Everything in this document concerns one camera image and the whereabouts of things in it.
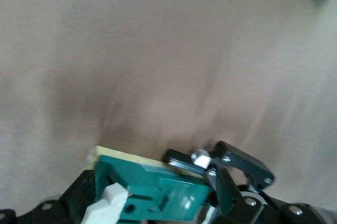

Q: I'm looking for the brown paper table cover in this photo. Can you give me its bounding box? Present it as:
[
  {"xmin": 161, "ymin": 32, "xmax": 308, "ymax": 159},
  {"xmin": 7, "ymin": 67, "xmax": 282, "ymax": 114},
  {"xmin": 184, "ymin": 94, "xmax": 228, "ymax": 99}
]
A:
[{"xmin": 0, "ymin": 0, "xmax": 337, "ymax": 224}]

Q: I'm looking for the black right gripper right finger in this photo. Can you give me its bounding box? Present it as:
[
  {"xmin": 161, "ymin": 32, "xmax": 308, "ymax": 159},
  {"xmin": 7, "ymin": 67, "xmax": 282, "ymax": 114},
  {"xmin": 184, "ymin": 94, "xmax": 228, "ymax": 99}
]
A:
[{"xmin": 162, "ymin": 141, "xmax": 276, "ymax": 224}]

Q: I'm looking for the green load switch white lever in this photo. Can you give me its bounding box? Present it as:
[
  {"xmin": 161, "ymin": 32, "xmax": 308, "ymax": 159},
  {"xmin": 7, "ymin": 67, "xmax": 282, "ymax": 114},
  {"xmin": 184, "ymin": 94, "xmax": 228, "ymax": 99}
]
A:
[{"xmin": 83, "ymin": 144, "xmax": 212, "ymax": 224}]

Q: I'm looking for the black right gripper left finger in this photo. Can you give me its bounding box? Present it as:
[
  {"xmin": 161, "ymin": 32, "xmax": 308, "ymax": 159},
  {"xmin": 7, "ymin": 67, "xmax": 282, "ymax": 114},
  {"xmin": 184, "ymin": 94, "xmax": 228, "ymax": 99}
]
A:
[{"xmin": 0, "ymin": 170, "xmax": 98, "ymax": 224}]

